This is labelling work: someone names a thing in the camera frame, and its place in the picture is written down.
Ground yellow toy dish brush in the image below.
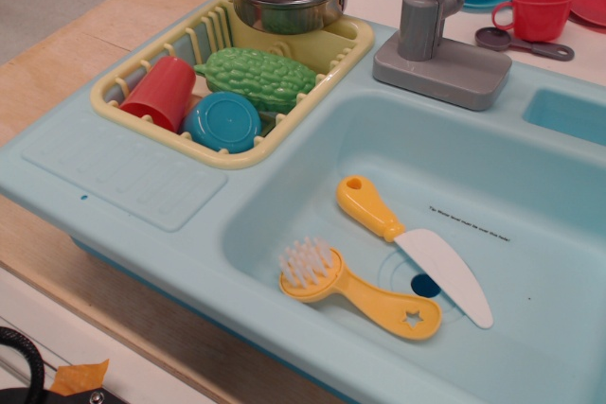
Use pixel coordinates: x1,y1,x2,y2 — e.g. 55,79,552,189
278,237,442,341

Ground blue plastic bowl in rack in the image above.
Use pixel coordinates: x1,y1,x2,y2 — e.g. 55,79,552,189
179,92,262,154

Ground green toy bitter gourd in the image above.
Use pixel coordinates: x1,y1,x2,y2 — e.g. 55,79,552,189
194,47,316,114

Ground pale yellow dish rack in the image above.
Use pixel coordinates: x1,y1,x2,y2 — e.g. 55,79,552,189
90,0,374,169

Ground red plastic cup in rack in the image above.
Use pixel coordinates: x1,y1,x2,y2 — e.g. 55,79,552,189
120,56,196,132

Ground grey toy faucet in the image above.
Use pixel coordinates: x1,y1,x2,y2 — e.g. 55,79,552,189
372,0,512,111

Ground light blue toy sink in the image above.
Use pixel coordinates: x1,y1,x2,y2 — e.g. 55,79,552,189
1,57,605,403

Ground grey toy spoon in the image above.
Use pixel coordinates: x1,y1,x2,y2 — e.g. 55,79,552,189
474,26,576,61

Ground red plastic mug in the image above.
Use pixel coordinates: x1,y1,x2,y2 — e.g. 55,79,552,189
491,0,572,42

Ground orange tape piece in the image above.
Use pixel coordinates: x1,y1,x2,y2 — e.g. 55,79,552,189
49,360,110,396

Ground black device base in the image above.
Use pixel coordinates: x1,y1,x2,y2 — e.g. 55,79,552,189
1,388,125,404

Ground yellow handled toy knife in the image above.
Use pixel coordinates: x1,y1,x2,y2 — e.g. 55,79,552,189
335,175,494,329

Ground black cable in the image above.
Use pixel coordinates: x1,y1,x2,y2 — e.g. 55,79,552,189
0,325,46,404

